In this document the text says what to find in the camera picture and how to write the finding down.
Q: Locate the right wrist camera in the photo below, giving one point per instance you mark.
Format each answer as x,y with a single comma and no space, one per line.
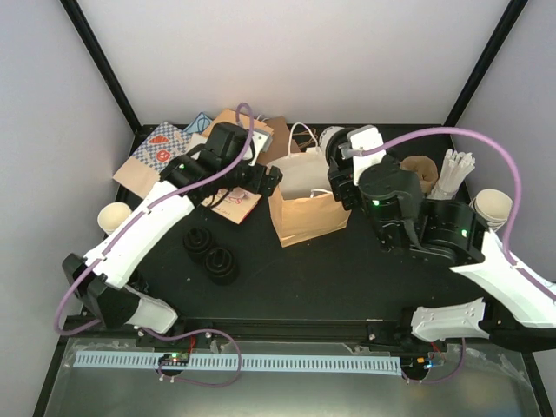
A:
362,149

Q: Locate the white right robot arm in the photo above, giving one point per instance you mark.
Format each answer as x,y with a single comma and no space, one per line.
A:
518,312

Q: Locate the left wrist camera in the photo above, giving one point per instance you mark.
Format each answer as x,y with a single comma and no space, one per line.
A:
260,142

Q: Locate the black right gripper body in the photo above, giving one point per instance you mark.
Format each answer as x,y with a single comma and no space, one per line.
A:
387,240

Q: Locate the stack of paper cups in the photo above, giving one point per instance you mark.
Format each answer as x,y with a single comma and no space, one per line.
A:
112,216
494,206

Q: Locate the black frame post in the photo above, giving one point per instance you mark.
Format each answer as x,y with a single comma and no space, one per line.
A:
487,56
92,45

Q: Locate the left black frame post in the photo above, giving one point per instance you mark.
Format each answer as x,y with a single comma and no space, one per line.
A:
92,45

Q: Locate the cardboard cup carrier stack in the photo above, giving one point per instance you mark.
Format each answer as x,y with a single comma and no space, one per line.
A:
425,168

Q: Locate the cream cakes printed paper bag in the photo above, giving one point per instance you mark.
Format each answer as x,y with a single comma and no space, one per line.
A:
234,206

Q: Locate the blue checkered paper bag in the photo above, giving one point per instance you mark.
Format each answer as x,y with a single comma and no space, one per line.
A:
143,168

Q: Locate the left stack of paper cups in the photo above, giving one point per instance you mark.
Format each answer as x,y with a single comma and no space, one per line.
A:
112,216

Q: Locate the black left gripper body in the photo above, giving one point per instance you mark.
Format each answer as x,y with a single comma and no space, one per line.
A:
254,183

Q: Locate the right stack of paper cups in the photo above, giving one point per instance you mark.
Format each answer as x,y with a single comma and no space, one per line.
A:
494,206

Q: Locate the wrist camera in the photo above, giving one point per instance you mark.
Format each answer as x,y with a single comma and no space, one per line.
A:
260,142
362,149

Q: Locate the cup of white straws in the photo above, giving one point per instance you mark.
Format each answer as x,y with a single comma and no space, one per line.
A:
455,168

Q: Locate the folded orange paper bag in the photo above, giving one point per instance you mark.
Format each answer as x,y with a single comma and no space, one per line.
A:
228,115

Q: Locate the orange kraft paper bag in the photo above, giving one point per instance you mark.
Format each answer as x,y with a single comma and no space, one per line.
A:
303,207

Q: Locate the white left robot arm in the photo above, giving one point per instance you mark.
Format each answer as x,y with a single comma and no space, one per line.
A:
100,278

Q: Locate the white slotted cable duct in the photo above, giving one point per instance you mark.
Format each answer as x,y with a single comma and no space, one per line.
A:
278,363

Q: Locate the dark brown paper bag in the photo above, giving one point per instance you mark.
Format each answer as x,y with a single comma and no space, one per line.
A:
278,147

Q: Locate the light blue paper bag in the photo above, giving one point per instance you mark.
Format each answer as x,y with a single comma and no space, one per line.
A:
199,124

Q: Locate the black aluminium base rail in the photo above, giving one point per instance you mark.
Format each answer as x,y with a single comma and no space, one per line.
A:
387,336

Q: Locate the right black frame post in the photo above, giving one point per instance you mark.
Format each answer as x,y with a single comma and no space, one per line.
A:
487,56

